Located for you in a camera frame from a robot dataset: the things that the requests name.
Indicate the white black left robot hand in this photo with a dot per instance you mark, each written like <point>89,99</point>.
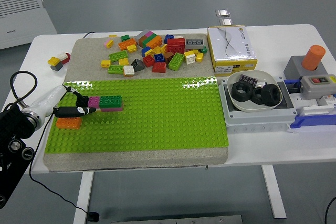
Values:
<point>47,100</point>

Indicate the orange long brick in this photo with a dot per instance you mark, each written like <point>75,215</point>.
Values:
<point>68,123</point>
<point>127,43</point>
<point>155,43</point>

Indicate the green studded baseplate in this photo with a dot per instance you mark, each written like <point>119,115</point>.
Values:
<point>157,119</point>

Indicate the small grey brick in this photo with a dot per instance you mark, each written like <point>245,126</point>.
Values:
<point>57,66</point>

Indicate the yellow square brick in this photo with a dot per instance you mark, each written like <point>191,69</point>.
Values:
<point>199,57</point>
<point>163,48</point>
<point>132,48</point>
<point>123,61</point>
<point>149,52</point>
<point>53,61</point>
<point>156,50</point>
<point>105,63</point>

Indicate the red square brick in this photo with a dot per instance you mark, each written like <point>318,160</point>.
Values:
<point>148,60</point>
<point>66,58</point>

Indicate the magenta square brick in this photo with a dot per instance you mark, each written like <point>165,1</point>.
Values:
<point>94,101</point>

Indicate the grey-brown mat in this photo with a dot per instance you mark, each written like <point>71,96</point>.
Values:
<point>86,53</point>

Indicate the dark green long brick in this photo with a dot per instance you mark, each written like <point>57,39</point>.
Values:
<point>110,101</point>

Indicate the pink flat long brick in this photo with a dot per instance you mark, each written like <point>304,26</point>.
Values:
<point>113,109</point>

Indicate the light green long brick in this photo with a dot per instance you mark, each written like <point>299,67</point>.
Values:
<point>115,69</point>
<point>176,61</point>
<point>118,55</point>

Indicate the white heater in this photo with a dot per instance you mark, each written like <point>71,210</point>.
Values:
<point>23,24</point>

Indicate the pink yellow small brick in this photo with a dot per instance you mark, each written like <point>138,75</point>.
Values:
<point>109,43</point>

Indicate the white orange square brick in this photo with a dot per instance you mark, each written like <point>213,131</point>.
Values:
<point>128,70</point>

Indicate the small yellow flat brick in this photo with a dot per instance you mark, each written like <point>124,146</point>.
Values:
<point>195,51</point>
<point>113,36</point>

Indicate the dark grey roof brick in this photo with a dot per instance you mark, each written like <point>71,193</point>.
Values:
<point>137,65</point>

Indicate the small green brick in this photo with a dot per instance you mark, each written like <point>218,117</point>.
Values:
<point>125,37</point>
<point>204,49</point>

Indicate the white table leg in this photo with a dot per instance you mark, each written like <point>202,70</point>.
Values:
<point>85,195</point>
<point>271,190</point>

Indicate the blue square brick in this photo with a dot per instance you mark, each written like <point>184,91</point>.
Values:
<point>169,37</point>
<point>159,57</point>
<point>145,50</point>

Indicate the brown square brick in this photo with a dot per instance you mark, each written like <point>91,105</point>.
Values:
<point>168,56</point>
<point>141,41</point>

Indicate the plain grey brick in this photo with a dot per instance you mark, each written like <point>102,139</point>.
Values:
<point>141,34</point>

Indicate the red roof brick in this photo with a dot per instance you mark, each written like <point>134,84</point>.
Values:
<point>159,67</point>

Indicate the black plug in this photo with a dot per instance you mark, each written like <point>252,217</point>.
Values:
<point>93,216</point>

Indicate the large red brick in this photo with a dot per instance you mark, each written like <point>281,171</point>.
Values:
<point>176,45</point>

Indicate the grey long studded brick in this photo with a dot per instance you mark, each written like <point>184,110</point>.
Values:
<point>194,43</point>

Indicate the large black hex nut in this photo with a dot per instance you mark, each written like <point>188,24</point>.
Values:
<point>237,95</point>
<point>266,98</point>

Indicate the white yellow cardboard box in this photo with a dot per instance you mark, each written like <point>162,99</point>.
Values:
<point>232,48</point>

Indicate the silver floor plate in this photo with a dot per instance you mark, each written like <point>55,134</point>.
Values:
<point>226,22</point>
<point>222,12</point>

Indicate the purple circuit board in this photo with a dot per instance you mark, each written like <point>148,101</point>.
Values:
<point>248,79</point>

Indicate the grey-white junction box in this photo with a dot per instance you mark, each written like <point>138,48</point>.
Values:
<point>252,121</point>

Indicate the small black hex nut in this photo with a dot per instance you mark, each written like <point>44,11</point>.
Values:
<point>256,100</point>

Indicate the white bowl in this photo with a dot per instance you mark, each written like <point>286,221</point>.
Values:
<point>262,75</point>

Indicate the blue clip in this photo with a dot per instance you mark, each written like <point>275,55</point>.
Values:
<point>291,82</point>

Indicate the grey block with hole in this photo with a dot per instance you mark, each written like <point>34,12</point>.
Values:
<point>294,68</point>

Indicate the white terminal block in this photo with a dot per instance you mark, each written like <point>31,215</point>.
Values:
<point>299,100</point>

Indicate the orange cylinder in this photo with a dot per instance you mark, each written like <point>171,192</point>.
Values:
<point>313,58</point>

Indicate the grey push-button switch box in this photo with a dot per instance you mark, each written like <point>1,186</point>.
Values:
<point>315,89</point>

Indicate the blue plastic rail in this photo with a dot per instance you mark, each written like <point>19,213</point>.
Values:
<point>315,121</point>

